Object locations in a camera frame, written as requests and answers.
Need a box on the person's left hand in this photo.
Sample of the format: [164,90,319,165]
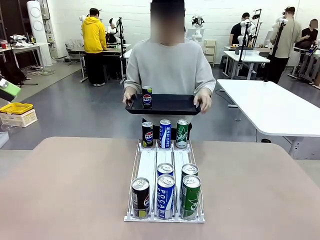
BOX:
[193,94,213,114]

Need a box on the person in black t-shirt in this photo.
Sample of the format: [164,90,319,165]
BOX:
[229,12,251,46]

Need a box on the black bag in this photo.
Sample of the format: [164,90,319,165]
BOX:
[0,59,27,86]

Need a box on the white drawer cabinet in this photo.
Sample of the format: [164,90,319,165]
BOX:
[204,39,218,67]

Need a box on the large white table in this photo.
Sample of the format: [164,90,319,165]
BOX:
[216,78,320,161]

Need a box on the black Pepsi can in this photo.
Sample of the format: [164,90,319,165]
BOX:
[141,85,154,110]
[141,121,154,148]
[131,177,151,218]

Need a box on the white background work table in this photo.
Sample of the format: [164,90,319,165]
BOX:
[223,49,271,80]

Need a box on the white can dispenser rack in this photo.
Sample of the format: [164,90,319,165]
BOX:
[123,138,206,223]

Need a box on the green Chilsung cider can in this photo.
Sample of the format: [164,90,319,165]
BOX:
[180,174,202,220]
[181,163,200,179]

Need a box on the person in grey sweater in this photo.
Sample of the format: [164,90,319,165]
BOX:
[123,0,217,141]

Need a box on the cluttered white side table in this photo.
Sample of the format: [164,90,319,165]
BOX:
[0,41,51,72]

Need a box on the white plastic crate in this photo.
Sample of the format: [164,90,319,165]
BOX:
[0,107,39,128]

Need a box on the person's right hand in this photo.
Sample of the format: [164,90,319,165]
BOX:
[122,91,137,106]

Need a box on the person in black sweater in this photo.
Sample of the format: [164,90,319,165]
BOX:
[294,19,320,52]

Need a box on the yellow crate lid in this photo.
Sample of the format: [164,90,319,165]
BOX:
[0,101,35,115]

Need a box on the green Chilsung can star print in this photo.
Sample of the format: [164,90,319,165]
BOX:
[175,119,190,149]

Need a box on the black camera stand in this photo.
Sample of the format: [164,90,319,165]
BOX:
[264,17,289,82]

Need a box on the blue Pocari can Korean print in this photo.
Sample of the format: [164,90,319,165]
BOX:
[159,119,173,149]

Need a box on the blue Pocari Sweat can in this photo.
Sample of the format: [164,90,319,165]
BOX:
[156,162,175,178]
[156,174,176,220]

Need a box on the black serving tray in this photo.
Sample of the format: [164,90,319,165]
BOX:
[124,93,202,116]

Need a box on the person in beige coat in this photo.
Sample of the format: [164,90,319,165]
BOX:
[269,6,303,85]

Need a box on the white tower air conditioner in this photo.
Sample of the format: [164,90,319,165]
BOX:
[26,0,53,66]

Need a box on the black light stand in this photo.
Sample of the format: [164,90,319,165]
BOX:
[236,8,263,77]

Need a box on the person in yellow hoodie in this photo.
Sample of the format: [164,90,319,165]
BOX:
[81,7,108,87]

